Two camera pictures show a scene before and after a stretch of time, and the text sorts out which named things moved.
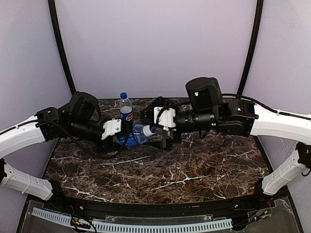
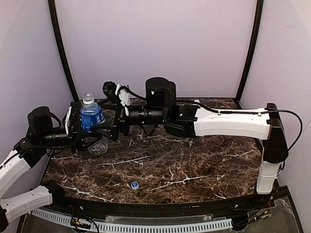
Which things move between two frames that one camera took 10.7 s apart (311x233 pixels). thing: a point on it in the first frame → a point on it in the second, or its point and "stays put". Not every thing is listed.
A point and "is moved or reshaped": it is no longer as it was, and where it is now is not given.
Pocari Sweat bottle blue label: x=137 y=136 is moved or reshaped
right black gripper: x=165 y=138 → x=123 y=121
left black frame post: x=51 y=5 stays put
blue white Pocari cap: x=148 y=130 → x=134 y=185
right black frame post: x=256 y=30 stays put
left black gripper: x=112 y=140 → x=73 y=127
